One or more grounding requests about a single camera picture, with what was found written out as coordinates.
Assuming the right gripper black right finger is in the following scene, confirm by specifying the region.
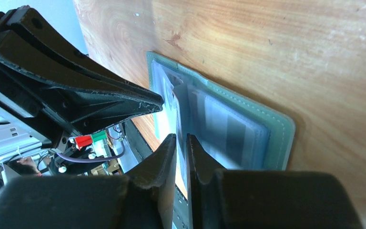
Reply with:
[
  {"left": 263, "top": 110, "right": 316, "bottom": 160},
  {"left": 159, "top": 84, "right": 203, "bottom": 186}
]
[{"left": 186, "top": 135, "right": 363, "bottom": 229}]

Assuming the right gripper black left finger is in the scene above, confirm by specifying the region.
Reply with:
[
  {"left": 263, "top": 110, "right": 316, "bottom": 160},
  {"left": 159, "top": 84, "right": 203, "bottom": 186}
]
[{"left": 0, "top": 134, "right": 176, "bottom": 229}]

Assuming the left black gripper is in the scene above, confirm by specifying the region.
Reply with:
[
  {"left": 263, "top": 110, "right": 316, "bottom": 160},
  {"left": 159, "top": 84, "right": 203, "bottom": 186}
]
[{"left": 0, "top": 7, "right": 163, "bottom": 149}]

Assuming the grey-green card holder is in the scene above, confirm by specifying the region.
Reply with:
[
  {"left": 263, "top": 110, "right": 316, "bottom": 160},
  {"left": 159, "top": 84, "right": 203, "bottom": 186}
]
[{"left": 146, "top": 51, "right": 296, "bottom": 171}]

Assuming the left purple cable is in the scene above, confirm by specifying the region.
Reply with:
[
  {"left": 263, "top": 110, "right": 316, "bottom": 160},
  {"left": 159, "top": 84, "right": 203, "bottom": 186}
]
[{"left": 55, "top": 139, "right": 127, "bottom": 164}]

